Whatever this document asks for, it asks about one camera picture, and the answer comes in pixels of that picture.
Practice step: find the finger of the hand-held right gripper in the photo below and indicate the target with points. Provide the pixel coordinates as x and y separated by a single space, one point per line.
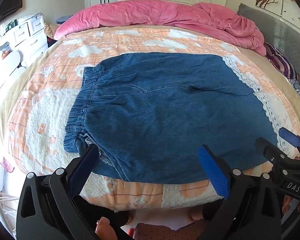
290 137
266 148

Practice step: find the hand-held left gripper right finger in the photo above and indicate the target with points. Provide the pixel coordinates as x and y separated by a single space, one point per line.
213 171

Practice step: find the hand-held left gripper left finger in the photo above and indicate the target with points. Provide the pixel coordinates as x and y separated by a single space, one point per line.
83 166

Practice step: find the blue denim pants lace trim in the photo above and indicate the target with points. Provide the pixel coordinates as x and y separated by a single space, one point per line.
165 110

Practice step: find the person's right hand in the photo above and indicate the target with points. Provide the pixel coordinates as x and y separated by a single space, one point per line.
293 206

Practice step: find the orange plaid fleece blanket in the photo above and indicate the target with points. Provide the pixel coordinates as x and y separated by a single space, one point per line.
52 130

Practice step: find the person's bare foot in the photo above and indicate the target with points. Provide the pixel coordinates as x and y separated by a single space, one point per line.
103 228

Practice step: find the purple striped pillow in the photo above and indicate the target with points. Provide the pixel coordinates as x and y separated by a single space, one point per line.
282 61

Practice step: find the brown dotted slipper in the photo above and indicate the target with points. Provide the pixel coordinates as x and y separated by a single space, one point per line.
165 231

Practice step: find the beige bedsheet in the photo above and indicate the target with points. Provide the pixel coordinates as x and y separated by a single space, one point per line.
10 92

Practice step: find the grey padded headboard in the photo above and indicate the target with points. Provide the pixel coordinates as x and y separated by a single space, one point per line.
272 30

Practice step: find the white round chair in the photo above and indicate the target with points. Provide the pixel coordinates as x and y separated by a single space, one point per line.
8 62

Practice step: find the white drawer cabinet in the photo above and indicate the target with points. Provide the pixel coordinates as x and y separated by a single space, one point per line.
27 38

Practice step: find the floral patterned pillow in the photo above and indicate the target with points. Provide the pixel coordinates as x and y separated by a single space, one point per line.
50 30

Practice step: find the pink duvet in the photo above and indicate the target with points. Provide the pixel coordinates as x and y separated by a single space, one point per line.
152 15

